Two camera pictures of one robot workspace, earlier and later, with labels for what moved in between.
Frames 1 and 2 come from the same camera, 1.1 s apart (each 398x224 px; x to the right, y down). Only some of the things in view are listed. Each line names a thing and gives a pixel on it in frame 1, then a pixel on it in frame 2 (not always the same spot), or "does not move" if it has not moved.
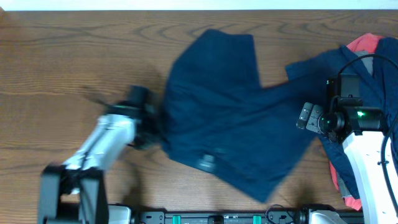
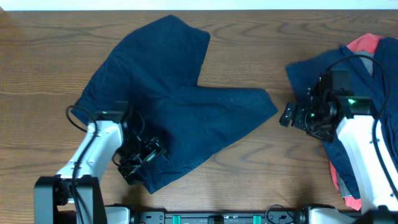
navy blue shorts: x=221 y=121 → x=152 y=74
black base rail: x=294 y=216 does not move
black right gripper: x=316 y=111 does not move
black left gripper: x=156 y=120 → x=152 y=151
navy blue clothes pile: x=379 y=88 does not move
